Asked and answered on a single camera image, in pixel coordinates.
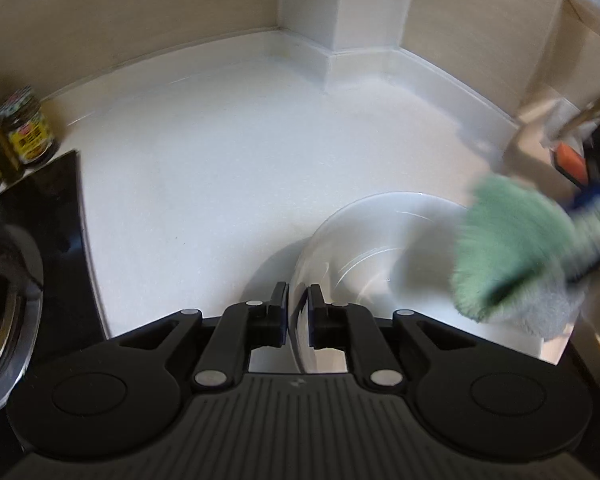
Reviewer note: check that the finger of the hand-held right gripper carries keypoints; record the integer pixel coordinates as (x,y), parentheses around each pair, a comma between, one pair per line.
(597,197)
(597,265)

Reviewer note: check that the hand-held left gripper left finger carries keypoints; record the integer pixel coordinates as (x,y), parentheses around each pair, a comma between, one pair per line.
(280,320)

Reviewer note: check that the metal gas burner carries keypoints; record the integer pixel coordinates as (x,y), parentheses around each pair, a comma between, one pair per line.
(10,310)

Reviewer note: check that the yellow label sauce jar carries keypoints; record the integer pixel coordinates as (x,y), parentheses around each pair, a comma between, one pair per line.
(30,132)

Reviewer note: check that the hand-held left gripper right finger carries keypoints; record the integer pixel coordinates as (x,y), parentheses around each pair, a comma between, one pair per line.
(315,320)

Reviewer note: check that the green cleaning cloth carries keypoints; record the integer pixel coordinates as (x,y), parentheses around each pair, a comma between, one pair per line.
(510,240)

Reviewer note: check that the white ceramic bowl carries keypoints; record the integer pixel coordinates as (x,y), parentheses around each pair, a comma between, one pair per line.
(380,240)

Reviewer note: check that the black glass stove top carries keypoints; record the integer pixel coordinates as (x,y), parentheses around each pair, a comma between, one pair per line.
(65,220)

